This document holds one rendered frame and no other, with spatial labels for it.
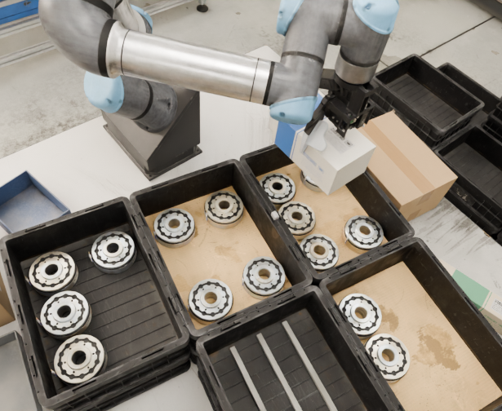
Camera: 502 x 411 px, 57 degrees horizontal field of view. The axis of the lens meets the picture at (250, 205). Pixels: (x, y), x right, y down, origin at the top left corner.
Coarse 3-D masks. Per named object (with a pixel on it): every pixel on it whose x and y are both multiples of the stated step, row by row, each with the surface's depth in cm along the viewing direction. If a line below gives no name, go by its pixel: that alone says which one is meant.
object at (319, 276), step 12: (252, 156) 123; (252, 180) 118; (372, 180) 121; (264, 192) 116; (384, 192) 120; (396, 216) 116; (288, 228) 111; (408, 228) 114; (396, 240) 112; (372, 252) 109; (348, 264) 107; (312, 276) 105; (324, 276) 104
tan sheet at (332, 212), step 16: (288, 176) 133; (304, 192) 130; (320, 192) 130; (336, 192) 131; (320, 208) 127; (336, 208) 128; (352, 208) 128; (320, 224) 124; (336, 224) 125; (336, 240) 122; (384, 240) 123; (352, 256) 119
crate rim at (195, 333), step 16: (192, 176) 117; (144, 192) 113; (256, 192) 116; (144, 224) 110; (272, 224) 112; (288, 240) 109; (160, 256) 104; (304, 272) 104; (176, 288) 100; (288, 288) 102; (176, 304) 98; (256, 304) 99; (224, 320) 98; (192, 336) 95
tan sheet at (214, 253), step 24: (192, 216) 122; (192, 240) 118; (216, 240) 119; (240, 240) 119; (168, 264) 114; (192, 264) 114; (216, 264) 115; (240, 264) 115; (192, 288) 111; (240, 288) 112
